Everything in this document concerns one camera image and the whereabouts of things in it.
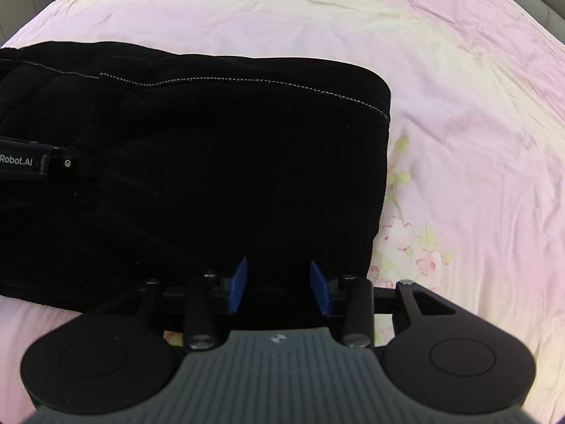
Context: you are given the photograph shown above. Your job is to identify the black pants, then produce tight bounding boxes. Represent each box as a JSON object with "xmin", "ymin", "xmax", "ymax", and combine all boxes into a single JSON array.
[{"xmin": 0, "ymin": 41, "xmax": 393, "ymax": 319}]

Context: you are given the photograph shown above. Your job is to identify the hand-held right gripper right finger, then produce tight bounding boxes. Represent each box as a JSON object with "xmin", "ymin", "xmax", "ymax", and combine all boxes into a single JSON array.
[{"xmin": 309, "ymin": 259, "xmax": 459, "ymax": 349}]

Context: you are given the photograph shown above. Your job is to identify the pink floral blanket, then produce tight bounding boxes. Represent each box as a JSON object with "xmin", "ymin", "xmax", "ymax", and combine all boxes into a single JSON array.
[{"xmin": 0, "ymin": 0, "xmax": 565, "ymax": 424}]

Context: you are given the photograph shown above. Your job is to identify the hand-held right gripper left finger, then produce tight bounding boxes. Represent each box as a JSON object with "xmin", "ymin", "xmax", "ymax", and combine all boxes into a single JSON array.
[{"xmin": 100, "ymin": 256, "xmax": 249, "ymax": 351}]

